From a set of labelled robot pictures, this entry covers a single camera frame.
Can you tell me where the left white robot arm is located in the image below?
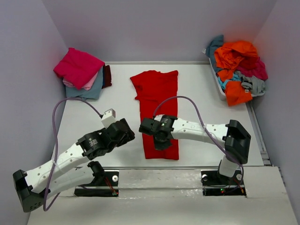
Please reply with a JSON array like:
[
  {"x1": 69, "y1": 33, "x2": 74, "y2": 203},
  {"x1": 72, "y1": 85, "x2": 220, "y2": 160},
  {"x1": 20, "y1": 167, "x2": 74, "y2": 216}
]
[{"x1": 13, "y1": 119, "x2": 135, "y2": 212}]

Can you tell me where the maroon folded t shirt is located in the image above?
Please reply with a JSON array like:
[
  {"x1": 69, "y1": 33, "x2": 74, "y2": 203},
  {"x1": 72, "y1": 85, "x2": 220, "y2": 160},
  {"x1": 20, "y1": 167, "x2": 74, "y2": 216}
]
[{"x1": 102, "y1": 65, "x2": 112, "y2": 89}]

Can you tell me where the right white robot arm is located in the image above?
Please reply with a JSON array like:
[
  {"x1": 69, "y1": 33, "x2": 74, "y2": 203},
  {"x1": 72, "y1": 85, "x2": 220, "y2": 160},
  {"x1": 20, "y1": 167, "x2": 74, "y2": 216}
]
[{"x1": 139, "y1": 115, "x2": 251, "y2": 178}]

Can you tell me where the light blue t shirt in pile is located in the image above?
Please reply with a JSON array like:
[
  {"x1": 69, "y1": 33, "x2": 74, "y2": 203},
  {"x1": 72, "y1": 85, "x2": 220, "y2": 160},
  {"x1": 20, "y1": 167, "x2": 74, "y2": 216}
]
[{"x1": 218, "y1": 73, "x2": 240, "y2": 90}]

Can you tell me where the red t shirt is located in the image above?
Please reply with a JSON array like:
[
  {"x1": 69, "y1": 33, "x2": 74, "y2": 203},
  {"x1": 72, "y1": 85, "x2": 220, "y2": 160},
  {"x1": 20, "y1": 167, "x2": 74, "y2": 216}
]
[{"x1": 130, "y1": 70, "x2": 179, "y2": 160}]

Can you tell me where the pink folded t shirt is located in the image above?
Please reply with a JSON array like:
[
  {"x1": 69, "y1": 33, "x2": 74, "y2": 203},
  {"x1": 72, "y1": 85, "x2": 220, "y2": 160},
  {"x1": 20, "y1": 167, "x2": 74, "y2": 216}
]
[{"x1": 62, "y1": 72, "x2": 98, "y2": 90}]

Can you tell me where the grey-blue folded t shirt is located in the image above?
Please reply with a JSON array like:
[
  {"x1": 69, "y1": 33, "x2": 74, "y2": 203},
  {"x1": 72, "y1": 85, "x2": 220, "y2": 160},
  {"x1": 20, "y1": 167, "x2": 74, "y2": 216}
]
[{"x1": 65, "y1": 68, "x2": 103, "y2": 100}]

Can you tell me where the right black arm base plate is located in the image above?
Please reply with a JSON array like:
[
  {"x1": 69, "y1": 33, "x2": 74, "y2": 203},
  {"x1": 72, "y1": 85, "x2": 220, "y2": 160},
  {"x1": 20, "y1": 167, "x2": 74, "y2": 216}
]
[{"x1": 201, "y1": 170, "x2": 247, "y2": 196}]

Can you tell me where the magenta t shirt in pile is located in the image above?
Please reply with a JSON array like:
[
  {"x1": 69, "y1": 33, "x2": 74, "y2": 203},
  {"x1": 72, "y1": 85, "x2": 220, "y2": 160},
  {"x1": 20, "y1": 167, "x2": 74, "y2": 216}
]
[{"x1": 236, "y1": 57, "x2": 269, "y2": 81}]

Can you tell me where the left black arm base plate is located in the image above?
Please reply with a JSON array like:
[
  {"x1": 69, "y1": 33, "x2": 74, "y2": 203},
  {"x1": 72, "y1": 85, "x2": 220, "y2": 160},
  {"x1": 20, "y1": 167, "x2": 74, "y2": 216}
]
[{"x1": 74, "y1": 170, "x2": 119, "y2": 197}]

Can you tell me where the orange t shirt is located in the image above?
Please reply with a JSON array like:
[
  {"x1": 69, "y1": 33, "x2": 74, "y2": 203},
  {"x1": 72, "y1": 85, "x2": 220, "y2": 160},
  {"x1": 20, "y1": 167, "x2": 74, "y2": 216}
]
[{"x1": 214, "y1": 41, "x2": 258, "y2": 106}]

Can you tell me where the teal-grey t shirt in pile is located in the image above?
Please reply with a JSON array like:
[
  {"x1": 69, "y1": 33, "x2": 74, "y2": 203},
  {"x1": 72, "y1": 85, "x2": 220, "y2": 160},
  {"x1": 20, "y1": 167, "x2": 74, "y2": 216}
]
[{"x1": 204, "y1": 34, "x2": 224, "y2": 63}]

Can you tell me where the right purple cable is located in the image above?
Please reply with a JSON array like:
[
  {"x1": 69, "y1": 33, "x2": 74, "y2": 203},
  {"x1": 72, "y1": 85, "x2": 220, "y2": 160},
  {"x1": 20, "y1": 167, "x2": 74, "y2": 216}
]
[{"x1": 152, "y1": 96, "x2": 245, "y2": 195}]

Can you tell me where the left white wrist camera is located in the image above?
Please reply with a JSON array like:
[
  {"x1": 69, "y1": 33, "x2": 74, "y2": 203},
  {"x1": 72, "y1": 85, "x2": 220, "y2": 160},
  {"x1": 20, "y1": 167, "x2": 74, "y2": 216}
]
[{"x1": 101, "y1": 108, "x2": 117, "y2": 128}]

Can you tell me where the white laundry basket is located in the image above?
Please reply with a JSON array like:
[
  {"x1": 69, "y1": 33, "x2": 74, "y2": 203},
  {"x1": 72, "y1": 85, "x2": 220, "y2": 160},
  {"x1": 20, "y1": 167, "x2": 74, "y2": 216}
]
[{"x1": 209, "y1": 57, "x2": 266, "y2": 100}]

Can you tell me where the grey t shirt in pile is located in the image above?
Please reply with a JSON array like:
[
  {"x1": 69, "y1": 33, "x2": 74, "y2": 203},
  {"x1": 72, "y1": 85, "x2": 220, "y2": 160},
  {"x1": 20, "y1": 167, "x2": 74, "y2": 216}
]
[{"x1": 234, "y1": 70, "x2": 266, "y2": 96}]

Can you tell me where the magenta folded t shirt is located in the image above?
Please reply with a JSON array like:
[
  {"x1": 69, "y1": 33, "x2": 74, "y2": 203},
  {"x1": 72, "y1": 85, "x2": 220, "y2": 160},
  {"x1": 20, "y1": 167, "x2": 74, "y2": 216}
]
[{"x1": 53, "y1": 48, "x2": 105, "y2": 90}]

